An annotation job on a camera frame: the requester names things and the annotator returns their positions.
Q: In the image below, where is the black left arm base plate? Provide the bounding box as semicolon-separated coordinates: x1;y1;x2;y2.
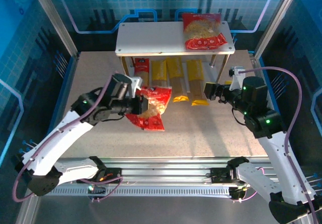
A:
76;167;122;184

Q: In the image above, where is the red macaroni bag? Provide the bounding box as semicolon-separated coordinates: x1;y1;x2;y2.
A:
181;12;228;50
125;85;173;132

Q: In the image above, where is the aluminium frame post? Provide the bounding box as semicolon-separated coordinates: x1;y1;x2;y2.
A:
253;0;304;60
27;0;79;60

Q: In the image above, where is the grey slotted cable duct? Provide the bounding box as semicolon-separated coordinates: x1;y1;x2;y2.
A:
39;185;231;197

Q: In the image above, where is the yellow spaghetti bag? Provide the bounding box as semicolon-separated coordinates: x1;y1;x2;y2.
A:
150;59;169;87
186;59;210;107
166;56;190;103

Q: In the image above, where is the red spaghetti bag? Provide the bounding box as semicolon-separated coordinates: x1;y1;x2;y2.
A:
133;57;150;87

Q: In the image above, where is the black connector module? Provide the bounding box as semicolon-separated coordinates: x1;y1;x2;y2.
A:
228;185;247;202
87;181;107;202

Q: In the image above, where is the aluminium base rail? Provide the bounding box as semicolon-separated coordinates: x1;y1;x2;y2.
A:
31;158;302;187

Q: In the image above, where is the aluminium side rail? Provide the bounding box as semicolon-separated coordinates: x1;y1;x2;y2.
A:
248;52;292;164

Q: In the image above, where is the white two-tier metal shelf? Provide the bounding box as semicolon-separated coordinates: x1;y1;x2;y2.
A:
115;20;236;86

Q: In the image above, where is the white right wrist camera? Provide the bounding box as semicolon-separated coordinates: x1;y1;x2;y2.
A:
228;66;245;91

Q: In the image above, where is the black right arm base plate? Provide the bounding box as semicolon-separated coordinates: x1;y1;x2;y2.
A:
210;167;242;184

